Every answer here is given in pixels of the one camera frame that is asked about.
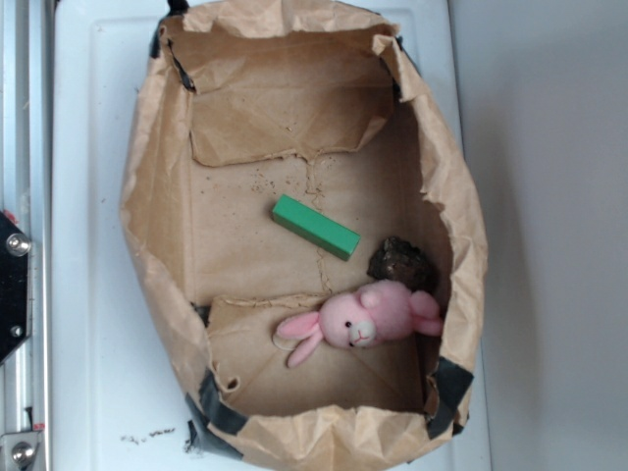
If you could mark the green rectangular block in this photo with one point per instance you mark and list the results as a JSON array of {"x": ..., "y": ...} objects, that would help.
[{"x": 315, "y": 227}]

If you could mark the dark brown rock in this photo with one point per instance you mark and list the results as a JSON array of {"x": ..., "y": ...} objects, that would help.
[{"x": 398, "y": 260}]

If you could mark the pink plush bunny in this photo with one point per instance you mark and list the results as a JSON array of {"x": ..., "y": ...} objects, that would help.
[{"x": 375, "y": 313}]

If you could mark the brown paper bag tray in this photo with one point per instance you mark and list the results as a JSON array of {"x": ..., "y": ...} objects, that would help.
[{"x": 245, "y": 101}]

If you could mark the white plastic tray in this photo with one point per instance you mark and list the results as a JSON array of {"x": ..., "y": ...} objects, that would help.
[{"x": 115, "y": 403}]

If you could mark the black metal bracket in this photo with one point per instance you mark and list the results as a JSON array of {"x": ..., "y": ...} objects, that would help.
[{"x": 15, "y": 287}]

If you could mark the aluminium frame rail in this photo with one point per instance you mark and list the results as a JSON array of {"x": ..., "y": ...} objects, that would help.
[{"x": 27, "y": 46}]

